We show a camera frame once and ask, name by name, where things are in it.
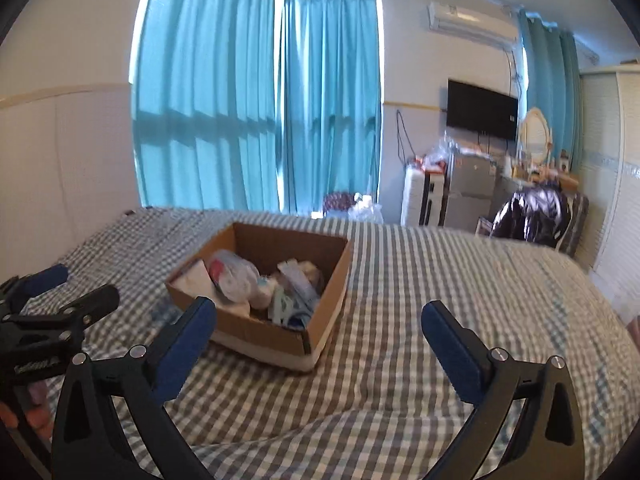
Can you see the blue window curtain middle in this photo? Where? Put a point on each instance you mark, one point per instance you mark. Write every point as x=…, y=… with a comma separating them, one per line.
x=330, y=100

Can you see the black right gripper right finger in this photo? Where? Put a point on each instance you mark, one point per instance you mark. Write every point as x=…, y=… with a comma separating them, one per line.
x=547, y=439

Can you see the white air conditioner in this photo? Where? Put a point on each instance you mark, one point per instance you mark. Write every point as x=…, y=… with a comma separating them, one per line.
x=472, y=25

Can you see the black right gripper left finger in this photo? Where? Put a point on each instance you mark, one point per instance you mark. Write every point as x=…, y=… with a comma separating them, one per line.
x=88, y=440

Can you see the blue curtain right window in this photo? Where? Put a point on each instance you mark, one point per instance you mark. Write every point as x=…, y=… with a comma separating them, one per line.
x=554, y=83

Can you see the black wall television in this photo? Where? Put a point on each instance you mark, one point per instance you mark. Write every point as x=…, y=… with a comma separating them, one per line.
x=477, y=109

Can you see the white wardrobe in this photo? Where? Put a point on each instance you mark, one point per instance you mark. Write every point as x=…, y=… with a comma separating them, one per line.
x=609, y=177

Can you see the black puffer jacket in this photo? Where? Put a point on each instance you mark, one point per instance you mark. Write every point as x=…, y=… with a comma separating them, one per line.
x=538, y=215

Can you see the person left hand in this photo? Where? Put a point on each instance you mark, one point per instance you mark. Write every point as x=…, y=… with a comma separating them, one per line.
x=39, y=416

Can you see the white plastic bag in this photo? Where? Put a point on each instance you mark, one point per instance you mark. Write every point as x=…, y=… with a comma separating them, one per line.
x=364, y=209

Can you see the white plush toy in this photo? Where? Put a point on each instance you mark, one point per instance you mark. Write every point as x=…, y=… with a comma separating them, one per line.
x=264, y=292

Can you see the wooden vanity desk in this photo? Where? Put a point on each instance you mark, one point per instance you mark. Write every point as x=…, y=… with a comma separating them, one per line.
x=537, y=174

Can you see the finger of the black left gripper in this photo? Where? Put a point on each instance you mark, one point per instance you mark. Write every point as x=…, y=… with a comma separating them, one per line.
x=68, y=322
x=18, y=290

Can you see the blue window curtain left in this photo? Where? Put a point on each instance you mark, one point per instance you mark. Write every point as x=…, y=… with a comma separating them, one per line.
x=203, y=107

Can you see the grey green hair tool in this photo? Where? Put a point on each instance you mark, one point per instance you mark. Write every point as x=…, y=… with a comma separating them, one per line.
x=293, y=307

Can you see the dark red patterned bag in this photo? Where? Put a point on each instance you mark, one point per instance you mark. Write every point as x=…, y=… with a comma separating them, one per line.
x=337, y=204

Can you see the blue window curtain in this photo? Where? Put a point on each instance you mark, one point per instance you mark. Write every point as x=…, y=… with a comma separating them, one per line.
x=330, y=100
x=203, y=107

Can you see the cream lace underwear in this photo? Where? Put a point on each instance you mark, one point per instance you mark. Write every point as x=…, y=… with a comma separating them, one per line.
x=309, y=269

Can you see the brown cardboard box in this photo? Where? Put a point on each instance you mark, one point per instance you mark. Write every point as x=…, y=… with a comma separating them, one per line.
x=265, y=247

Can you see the red label plastic bottle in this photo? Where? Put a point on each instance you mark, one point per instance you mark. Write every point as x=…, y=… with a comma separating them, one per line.
x=234, y=277

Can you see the silver mini fridge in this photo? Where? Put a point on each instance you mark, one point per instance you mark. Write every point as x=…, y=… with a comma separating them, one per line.
x=470, y=185

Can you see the oval vanity mirror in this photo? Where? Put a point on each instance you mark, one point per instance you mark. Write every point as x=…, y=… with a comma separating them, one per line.
x=536, y=137

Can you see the white suitcase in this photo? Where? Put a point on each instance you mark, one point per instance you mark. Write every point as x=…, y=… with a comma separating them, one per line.
x=424, y=193

